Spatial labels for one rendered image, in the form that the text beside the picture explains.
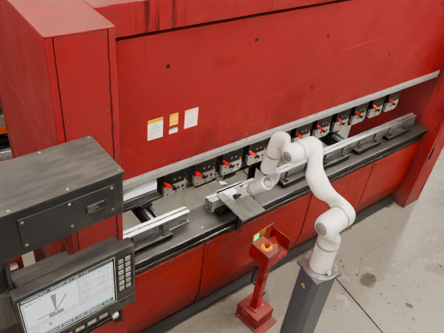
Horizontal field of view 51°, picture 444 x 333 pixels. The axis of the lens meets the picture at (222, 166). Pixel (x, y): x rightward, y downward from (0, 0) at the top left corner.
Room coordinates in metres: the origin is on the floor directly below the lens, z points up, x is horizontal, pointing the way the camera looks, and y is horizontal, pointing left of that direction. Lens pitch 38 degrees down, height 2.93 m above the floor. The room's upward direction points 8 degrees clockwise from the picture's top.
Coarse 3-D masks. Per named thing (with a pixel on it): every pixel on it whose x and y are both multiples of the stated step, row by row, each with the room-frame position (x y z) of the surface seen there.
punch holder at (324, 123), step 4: (328, 116) 2.77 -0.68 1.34; (316, 120) 2.71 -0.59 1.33; (320, 120) 2.72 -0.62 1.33; (324, 120) 2.75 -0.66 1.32; (328, 120) 2.78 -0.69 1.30; (316, 124) 2.70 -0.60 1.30; (320, 124) 2.73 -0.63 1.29; (324, 124) 2.76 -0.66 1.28; (312, 128) 2.73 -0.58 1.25; (316, 128) 2.71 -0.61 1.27; (324, 128) 2.76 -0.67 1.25; (328, 128) 2.79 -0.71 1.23; (312, 132) 2.72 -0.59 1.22; (316, 132) 2.71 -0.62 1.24; (320, 132) 2.75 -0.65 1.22; (316, 136) 2.72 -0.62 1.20; (320, 136) 2.75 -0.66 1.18
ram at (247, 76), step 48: (384, 0) 2.92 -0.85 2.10; (432, 0) 3.30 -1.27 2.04; (144, 48) 1.83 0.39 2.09; (192, 48) 2.00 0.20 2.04; (240, 48) 2.19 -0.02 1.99; (288, 48) 2.42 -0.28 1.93; (336, 48) 2.70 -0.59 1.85; (384, 48) 3.04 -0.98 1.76; (432, 48) 3.48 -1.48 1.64; (144, 96) 1.83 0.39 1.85; (192, 96) 2.01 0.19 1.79; (240, 96) 2.22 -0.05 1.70; (288, 96) 2.47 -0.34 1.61; (336, 96) 2.79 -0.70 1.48; (144, 144) 1.83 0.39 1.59; (192, 144) 2.02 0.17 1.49; (240, 144) 2.26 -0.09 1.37
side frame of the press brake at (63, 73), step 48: (0, 0) 1.71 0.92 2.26; (48, 0) 1.67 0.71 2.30; (0, 48) 1.82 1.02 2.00; (48, 48) 1.36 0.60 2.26; (96, 48) 1.47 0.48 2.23; (0, 96) 1.97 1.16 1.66; (48, 96) 1.38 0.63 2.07; (96, 96) 1.47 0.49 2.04; (48, 144) 1.45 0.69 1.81; (96, 240) 1.43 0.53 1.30
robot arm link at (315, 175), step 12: (312, 144) 1.93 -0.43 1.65; (312, 156) 1.91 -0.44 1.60; (312, 168) 1.85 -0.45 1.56; (312, 180) 1.80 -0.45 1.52; (324, 180) 1.80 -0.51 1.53; (324, 192) 1.77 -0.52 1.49; (336, 192) 1.79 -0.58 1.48; (336, 204) 1.76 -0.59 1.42; (348, 204) 1.76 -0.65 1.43; (348, 216) 1.71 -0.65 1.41
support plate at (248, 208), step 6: (222, 198) 2.17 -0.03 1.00; (228, 198) 2.18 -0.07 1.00; (246, 198) 2.20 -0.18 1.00; (252, 198) 2.21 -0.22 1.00; (228, 204) 2.13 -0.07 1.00; (234, 204) 2.13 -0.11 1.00; (240, 204) 2.14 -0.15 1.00; (246, 204) 2.15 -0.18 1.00; (252, 204) 2.15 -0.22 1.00; (258, 204) 2.16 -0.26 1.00; (234, 210) 2.08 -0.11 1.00; (240, 210) 2.09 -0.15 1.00; (246, 210) 2.09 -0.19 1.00; (252, 210) 2.10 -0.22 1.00; (258, 210) 2.11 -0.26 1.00; (264, 210) 2.12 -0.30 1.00; (240, 216) 2.03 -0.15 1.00; (246, 216) 2.04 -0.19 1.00; (252, 216) 2.05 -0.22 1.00
